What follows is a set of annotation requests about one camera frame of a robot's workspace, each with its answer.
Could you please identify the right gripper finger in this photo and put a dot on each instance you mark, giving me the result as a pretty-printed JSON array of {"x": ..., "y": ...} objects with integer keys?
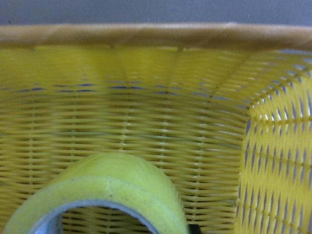
[{"x": 194, "y": 229}]

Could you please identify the yellow tape roll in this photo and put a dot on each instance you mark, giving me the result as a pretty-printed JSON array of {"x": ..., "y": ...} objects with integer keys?
[{"x": 124, "y": 182}]

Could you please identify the yellow plastic woven basket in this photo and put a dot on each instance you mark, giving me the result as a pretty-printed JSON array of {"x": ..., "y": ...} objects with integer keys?
[{"x": 225, "y": 110}]

